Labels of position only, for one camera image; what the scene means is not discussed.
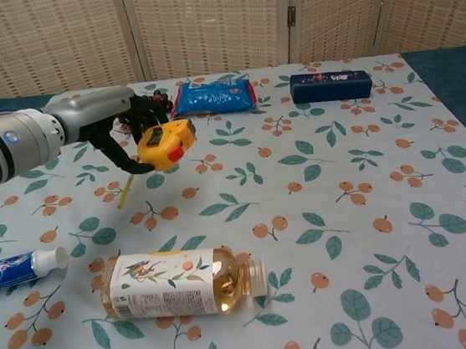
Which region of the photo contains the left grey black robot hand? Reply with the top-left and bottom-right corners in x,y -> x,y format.
39,80 -> 176,185

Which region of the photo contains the yellow tape measure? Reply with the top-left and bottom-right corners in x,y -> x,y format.
108,117 -> 205,211

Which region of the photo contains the dark red grape bunch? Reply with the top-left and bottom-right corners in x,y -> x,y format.
110,87 -> 178,135

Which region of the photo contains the blue snack packet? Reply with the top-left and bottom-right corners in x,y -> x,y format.
166,74 -> 261,121

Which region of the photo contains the woven folding screen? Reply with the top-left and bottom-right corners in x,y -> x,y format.
0,0 -> 466,100

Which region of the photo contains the blue white toothpaste tube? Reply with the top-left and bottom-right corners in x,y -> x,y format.
0,244 -> 74,295

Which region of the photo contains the clear bottle with amber liquid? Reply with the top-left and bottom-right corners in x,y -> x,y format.
95,238 -> 273,329

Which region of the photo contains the floral fruit print tablecloth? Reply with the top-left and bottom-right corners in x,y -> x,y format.
0,44 -> 466,349

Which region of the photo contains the dark blue rectangular box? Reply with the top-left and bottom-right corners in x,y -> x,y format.
289,65 -> 376,108

